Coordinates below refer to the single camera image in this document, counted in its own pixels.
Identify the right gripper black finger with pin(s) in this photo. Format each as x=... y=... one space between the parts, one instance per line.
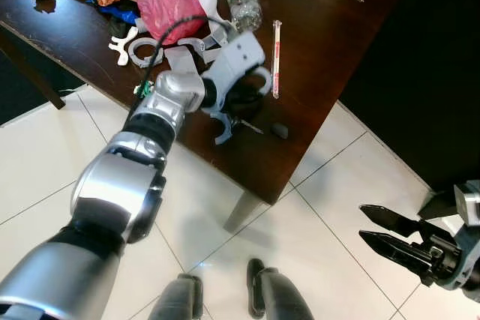
x=394 y=224
x=397 y=256

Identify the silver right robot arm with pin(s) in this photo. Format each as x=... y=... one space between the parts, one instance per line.
x=474 y=282

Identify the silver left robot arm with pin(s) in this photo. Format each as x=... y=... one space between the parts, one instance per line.
x=112 y=192

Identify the thin metal stick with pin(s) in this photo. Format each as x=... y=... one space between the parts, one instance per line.
x=251 y=127

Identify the small dark block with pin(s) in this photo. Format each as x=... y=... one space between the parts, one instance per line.
x=280 y=131

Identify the dark brown wooden table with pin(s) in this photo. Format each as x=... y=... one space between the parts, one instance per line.
x=322 y=58

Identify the pink plastic bag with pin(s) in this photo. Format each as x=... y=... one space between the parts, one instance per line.
x=169 y=1

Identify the grey right robot leg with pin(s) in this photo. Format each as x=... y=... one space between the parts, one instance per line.
x=281 y=297

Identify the grey robot leg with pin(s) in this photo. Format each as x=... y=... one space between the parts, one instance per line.
x=281 y=297
x=178 y=301

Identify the white forked plastic part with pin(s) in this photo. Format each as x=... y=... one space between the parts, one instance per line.
x=122 y=46

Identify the black floor mat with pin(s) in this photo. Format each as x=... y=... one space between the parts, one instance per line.
x=427 y=73
x=30 y=91

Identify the blue wrapper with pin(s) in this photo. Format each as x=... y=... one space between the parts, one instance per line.
x=112 y=13

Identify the grey left robot leg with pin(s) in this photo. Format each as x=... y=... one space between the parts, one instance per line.
x=178 y=301

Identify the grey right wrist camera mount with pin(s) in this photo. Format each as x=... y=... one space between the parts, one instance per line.
x=469 y=200

